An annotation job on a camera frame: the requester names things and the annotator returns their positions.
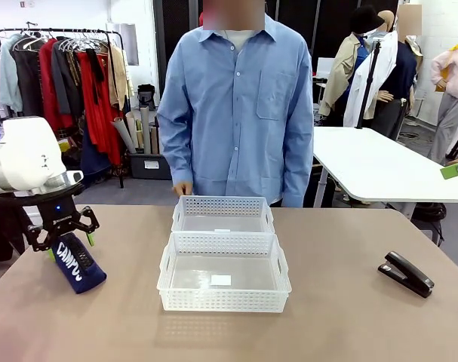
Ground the black bucket hat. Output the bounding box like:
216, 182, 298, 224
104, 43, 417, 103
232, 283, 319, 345
349, 5, 386, 36

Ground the black jacket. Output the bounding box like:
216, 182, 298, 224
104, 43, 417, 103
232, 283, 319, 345
0, 203, 28, 263

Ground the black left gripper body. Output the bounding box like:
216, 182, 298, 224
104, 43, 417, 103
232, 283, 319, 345
35, 195, 81, 241

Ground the person in blue shirt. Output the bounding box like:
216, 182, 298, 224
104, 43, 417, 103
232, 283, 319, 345
155, 0, 315, 209

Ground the black stapler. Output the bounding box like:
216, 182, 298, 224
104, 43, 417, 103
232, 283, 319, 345
377, 251, 436, 299

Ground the mannequin in beige trench coat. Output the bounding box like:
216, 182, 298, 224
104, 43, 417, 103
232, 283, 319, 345
318, 11, 384, 127

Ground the white table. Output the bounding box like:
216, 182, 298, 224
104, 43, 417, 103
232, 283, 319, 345
312, 126, 458, 209

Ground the red dress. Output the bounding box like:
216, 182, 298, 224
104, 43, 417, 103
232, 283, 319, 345
76, 50, 122, 166

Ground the black bag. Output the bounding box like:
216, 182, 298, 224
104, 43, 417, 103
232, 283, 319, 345
137, 84, 157, 112

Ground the navy zip pouch white print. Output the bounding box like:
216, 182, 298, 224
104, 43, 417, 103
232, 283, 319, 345
50, 231, 108, 296

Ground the person's right hand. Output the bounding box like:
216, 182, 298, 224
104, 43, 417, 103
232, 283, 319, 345
173, 181, 194, 198

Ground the person's right forearm blue sleeve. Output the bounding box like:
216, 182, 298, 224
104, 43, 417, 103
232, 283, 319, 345
156, 116, 195, 186

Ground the black metal clothes rack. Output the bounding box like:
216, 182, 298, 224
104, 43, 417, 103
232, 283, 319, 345
0, 27, 125, 189

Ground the grey cardboard tube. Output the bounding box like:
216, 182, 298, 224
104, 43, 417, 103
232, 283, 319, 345
139, 106, 152, 155

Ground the black scarf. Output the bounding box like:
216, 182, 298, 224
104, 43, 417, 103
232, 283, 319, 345
85, 48, 106, 107

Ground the person's left forearm blue sleeve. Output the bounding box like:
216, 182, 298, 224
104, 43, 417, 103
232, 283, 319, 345
281, 124, 315, 209

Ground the grey blazer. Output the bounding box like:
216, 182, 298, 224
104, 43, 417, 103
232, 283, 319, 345
51, 38, 85, 116

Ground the beige cardigan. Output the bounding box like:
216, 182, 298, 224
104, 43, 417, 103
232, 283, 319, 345
107, 44, 134, 112

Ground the red jacket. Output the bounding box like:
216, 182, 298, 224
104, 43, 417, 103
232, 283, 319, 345
38, 37, 75, 131

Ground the white perforated plastic basket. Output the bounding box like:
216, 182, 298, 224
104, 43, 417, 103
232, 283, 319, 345
171, 195, 275, 235
156, 232, 293, 314

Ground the beige cardboard tube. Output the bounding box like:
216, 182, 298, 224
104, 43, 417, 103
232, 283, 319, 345
124, 110, 143, 152

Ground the person in pink sweater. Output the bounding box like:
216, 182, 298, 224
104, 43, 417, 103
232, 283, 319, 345
427, 32, 458, 165

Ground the rolled grey paper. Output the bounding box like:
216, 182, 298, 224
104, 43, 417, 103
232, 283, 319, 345
111, 116, 137, 154

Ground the blue denim garment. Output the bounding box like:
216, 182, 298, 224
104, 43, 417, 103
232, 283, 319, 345
78, 124, 113, 177

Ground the black tripod pole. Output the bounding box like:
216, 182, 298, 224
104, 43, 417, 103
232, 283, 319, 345
355, 37, 384, 130

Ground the black item under white table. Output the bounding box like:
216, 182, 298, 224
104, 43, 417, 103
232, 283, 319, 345
410, 202, 447, 247

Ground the dark grey coat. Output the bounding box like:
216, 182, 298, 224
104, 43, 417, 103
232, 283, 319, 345
11, 40, 45, 118

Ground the dark cardboard tube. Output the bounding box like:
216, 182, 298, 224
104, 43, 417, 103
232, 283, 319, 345
149, 121, 161, 155

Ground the white shirt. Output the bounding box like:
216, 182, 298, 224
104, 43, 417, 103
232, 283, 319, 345
343, 31, 399, 128

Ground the pale blue-grey jacket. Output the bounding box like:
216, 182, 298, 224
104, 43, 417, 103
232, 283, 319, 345
0, 33, 24, 115

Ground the mannequin in navy top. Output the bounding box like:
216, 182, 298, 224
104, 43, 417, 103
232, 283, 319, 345
364, 10, 424, 141

